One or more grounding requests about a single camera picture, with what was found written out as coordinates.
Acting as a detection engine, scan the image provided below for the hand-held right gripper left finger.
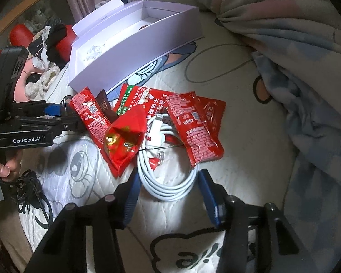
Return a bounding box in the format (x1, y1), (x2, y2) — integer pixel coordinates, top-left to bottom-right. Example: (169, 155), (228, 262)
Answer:
(31, 172), (143, 273)

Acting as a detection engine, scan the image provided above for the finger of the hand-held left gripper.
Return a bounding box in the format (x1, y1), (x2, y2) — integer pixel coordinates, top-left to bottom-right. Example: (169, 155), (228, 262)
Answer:
(10, 113), (87, 135)
(13, 100), (74, 118)

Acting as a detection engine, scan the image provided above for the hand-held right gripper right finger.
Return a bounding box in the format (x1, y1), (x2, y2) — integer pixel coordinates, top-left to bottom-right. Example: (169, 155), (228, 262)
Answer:
(197, 168), (319, 273)

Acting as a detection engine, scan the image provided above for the red ketchup packet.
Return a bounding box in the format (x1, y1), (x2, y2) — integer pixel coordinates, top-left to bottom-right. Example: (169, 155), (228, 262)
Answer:
(163, 91), (225, 168)
(68, 87), (112, 148)

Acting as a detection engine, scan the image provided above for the white charging cable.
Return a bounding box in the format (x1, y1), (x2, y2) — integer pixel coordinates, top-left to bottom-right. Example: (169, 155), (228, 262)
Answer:
(137, 113), (198, 204)

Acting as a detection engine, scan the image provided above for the small brown packet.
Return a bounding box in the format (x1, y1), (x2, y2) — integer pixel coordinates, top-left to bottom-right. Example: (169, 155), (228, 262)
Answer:
(95, 89), (120, 121)

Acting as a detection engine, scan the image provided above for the shiny red gold packet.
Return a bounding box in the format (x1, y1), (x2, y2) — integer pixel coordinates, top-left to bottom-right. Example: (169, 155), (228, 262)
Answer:
(101, 106), (147, 178)

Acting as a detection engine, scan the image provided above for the lavender cardboard box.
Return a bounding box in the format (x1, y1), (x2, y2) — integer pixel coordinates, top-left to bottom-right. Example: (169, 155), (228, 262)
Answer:
(68, 0), (203, 97)

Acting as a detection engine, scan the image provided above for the person's left hand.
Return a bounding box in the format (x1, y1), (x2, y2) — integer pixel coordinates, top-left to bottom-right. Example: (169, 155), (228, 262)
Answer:
(0, 151), (23, 183)

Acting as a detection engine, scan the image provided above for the cream knitted cloth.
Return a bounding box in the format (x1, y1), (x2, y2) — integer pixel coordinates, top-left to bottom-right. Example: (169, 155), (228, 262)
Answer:
(25, 65), (60, 100)

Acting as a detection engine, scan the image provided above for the black cloth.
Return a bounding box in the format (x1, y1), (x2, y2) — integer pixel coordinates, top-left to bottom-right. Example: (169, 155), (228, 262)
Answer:
(44, 24), (67, 63)

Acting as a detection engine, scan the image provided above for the white crumpled plastic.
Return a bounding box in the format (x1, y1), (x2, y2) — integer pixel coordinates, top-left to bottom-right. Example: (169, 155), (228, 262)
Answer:
(85, 44), (105, 60)

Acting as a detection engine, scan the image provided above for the large red snack packet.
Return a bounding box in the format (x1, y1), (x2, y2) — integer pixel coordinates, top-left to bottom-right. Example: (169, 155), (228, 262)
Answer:
(114, 84), (226, 138)

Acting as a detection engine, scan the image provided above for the lavender box lid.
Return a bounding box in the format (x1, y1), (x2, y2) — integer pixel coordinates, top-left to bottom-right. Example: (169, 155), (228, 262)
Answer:
(73, 0), (124, 36)

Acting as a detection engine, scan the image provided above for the cartoon printed bed sheet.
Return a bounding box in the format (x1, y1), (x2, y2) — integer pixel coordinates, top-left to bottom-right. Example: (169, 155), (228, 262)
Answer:
(0, 8), (310, 273)

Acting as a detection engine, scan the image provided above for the plaid blanket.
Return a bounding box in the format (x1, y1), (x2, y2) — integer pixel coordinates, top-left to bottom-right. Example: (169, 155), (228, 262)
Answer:
(188, 0), (341, 273)

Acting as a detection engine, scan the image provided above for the black cable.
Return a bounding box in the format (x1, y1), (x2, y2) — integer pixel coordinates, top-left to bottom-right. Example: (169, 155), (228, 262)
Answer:
(0, 165), (53, 228)

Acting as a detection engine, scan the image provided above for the wooden frame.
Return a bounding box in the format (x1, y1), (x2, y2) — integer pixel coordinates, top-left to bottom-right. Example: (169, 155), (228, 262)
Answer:
(0, 0), (59, 52)

